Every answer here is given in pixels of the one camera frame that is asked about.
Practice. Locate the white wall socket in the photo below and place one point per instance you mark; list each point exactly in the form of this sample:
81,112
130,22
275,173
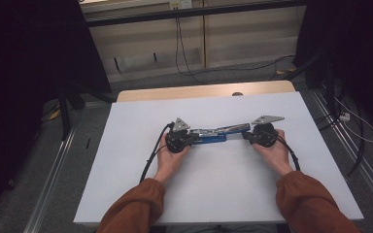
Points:
180,4

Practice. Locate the round table grommet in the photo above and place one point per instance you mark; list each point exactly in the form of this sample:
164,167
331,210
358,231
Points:
237,94

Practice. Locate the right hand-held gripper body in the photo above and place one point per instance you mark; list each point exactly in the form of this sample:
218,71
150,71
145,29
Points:
264,134

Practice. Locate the beige cabinet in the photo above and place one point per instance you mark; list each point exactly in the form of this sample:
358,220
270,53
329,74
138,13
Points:
239,45

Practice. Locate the wooden table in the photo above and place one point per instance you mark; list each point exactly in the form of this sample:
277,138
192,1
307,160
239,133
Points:
175,93

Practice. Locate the black horizontal bar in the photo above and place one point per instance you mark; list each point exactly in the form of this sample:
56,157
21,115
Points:
191,13

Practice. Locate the person's right hand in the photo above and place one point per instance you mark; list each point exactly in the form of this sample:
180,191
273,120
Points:
277,158

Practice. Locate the black curtain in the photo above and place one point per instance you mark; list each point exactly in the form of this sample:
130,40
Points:
359,48
19,64

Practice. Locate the white power adapter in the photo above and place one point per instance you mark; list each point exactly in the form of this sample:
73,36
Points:
345,116

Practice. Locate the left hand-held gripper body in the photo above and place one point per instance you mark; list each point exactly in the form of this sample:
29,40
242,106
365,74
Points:
176,140

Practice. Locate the blue stapler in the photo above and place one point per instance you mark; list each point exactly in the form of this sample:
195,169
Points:
220,132

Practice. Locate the black metal stand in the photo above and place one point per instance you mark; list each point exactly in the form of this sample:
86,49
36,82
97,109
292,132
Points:
65,119
330,93

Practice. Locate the person's left hand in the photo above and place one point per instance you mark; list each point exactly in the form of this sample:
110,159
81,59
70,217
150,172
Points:
170,161

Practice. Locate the small black floor item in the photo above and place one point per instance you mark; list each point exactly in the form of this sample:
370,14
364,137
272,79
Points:
88,143

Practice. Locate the white table cover sheet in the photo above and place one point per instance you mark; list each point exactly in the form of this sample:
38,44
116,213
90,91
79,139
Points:
213,194

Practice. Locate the aluminium floor rail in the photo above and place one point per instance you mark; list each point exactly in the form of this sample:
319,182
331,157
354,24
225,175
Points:
369,171
50,184

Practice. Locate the yellow floor tape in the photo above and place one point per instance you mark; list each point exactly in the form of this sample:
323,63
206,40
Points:
286,70
55,114

